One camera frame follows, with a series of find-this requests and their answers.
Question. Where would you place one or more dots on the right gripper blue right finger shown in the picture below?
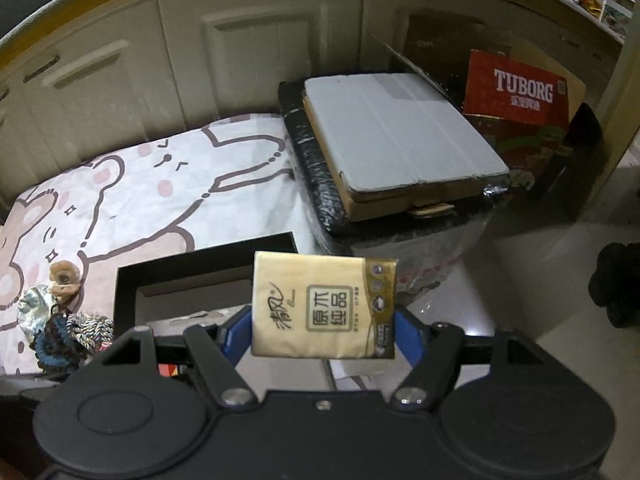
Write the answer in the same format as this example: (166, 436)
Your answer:
(412, 337)

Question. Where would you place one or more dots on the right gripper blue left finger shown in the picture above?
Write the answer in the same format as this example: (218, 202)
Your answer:
(235, 335)

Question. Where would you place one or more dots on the yellow tissue pack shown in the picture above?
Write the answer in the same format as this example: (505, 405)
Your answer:
(323, 307)

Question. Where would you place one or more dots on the blue brown crochet scrunchie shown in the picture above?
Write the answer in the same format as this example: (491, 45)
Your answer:
(55, 350)

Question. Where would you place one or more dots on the beige flower hair clip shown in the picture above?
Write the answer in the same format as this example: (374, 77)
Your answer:
(66, 280)

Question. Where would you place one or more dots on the blue floral satin pouch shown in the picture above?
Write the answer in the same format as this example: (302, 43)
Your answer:
(34, 308)

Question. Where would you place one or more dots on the black open storage box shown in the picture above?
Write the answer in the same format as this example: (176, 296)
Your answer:
(208, 286)

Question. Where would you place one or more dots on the red patterned small pack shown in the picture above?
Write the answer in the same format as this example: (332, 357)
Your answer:
(168, 370)

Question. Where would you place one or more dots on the plastic wrapped white box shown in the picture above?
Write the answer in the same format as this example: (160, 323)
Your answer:
(425, 249)

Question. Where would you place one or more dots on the flat brown cardboard box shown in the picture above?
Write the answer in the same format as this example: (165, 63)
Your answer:
(360, 199)

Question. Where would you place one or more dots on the cartoon bear bed sheet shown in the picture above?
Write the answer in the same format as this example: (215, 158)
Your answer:
(228, 181)

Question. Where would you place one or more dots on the black wrapped bundle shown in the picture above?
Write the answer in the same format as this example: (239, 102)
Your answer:
(310, 166)

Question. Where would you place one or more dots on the grey foam board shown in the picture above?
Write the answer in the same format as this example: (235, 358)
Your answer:
(378, 89)

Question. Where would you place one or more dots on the red Tuborg carton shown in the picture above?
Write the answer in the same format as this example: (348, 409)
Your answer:
(499, 87)

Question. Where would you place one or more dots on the cream wardrobe cabinet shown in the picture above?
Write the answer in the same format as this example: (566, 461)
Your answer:
(80, 78)

